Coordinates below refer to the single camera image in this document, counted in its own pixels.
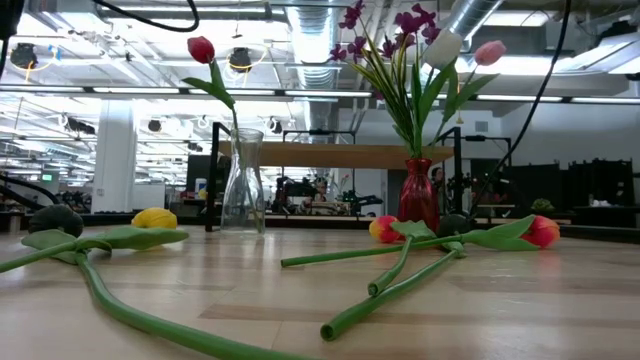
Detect red glass vase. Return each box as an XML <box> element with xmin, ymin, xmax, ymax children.
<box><xmin>397</xmin><ymin>158</ymin><xmax>441</xmax><ymax>234</ymax></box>

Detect wooden shelf black legs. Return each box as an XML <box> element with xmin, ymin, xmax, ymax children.
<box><xmin>205</xmin><ymin>121</ymin><xmax>464</xmax><ymax>234</ymax></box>

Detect silver ventilation duct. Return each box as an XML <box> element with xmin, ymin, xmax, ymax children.
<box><xmin>439</xmin><ymin>0</ymin><xmax>506</xmax><ymax>41</ymax></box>
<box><xmin>284</xmin><ymin>0</ymin><xmax>351</xmax><ymax>131</ymax></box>

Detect black background station frame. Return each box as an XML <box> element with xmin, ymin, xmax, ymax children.
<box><xmin>462</xmin><ymin>133</ymin><xmax>514</xmax><ymax>211</ymax></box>
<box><xmin>282</xmin><ymin>128</ymin><xmax>358</xmax><ymax>211</ymax></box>

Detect purple artificial flower bunch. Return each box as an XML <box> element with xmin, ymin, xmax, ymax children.
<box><xmin>327</xmin><ymin>0</ymin><xmax>444</xmax><ymax>161</ymax></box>

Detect white pillar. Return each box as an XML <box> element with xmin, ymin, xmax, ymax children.
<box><xmin>91</xmin><ymin>99</ymin><xmax>139</xmax><ymax>215</ymax></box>

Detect person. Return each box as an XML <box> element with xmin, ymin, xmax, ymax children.
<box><xmin>299</xmin><ymin>175</ymin><xmax>335</xmax><ymax>215</ymax></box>
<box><xmin>429</xmin><ymin>166</ymin><xmax>448</xmax><ymax>204</ymax></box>

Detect orange red artificial tulip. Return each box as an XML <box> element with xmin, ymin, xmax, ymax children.
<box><xmin>279</xmin><ymin>213</ymin><xmax>561</xmax><ymax>269</ymax></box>

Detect long ceiling light bar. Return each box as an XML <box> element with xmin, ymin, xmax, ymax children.
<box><xmin>0</xmin><ymin>84</ymin><xmax>640</xmax><ymax>105</ymax></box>

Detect clear glass vase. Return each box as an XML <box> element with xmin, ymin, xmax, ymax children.
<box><xmin>219</xmin><ymin>128</ymin><xmax>266</xmax><ymax>235</ymax></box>

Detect white blue artificial tulip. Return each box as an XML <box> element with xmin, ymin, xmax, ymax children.
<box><xmin>414</xmin><ymin>28</ymin><xmax>466</xmax><ymax>159</ymax></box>

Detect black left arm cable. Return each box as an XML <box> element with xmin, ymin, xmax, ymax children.
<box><xmin>91</xmin><ymin>0</ymin><xmax>201</xmax><ymax>34</ymax></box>

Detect pink artificial tulip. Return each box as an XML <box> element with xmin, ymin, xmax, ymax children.
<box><xmin>424</xmin><ymin>39</ymin><xmax>508</xmax><ymax>159</ymax></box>

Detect black ceiling device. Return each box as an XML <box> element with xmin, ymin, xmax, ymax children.
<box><xmin>9</xmin><ymin>42</ymin><xmax>61</xmax><ymax>71</ymax></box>
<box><xmin>227</xmin><ymin>46</ymin><xmax>255</xmax><ymax>75</ymax></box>

